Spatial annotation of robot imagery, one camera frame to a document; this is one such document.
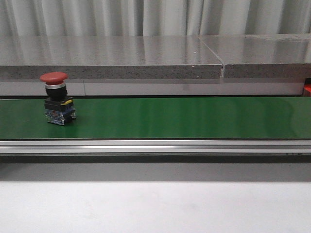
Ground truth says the red mushroom push button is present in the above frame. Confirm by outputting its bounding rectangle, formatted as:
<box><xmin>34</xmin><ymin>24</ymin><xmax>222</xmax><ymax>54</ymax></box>
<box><xmin>40</xmin><ymin>72</ymin><xmax>76</xmax><ymax>126</ymax></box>

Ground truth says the red plastic tray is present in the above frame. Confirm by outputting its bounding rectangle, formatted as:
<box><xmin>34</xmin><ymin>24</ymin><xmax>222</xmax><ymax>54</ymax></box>
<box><xmin>303</xmin><ymin>83</ymin><xmax>311</xmax><ymax>97</ymax></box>

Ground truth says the green conveyor belt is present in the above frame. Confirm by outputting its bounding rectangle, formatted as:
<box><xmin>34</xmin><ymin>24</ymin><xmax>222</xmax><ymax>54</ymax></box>
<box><xmin>0</xmin><ymin>97</ymin><xmax>311</xmax><ymax>139</ymax></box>

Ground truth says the grey granite slab left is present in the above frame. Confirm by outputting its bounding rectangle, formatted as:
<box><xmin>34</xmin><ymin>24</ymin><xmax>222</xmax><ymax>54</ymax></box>
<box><xmin>0</xmin><ymin>36</ymin><xmax>222</xmax><ymax>80</ymax></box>

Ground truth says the grey granite slab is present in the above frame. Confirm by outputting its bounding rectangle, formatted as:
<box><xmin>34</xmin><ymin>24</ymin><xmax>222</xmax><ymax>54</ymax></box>
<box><xmin>199</xmin><ymin>34</ymin><xmax>311</xmax><ymax>82</ymax></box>
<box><xmin>0</xmin><ymin>36</ymin><xmax>222</xmax><ymax>80</ymax></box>

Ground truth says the aluminium conveyor frame rail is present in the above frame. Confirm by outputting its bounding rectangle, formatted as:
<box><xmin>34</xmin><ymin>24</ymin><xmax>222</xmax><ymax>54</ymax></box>
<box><xmin>0</xmin><ymin>139</ymin><xmax>311</xmax><ymax>156</ymax></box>

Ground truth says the grey granite slab right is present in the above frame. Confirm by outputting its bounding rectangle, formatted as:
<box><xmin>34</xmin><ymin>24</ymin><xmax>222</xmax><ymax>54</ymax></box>
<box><xmin>199</xmin><ymin>34</ymin><xmax>311</xmax><ymax>82</ymax></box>

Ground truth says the grey pleated curtain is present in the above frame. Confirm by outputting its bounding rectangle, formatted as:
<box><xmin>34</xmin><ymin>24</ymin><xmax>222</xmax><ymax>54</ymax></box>
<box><xmin>0</xmin><ymin>0</ymin><xmax>311</xmax><ymax>36</ymax></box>

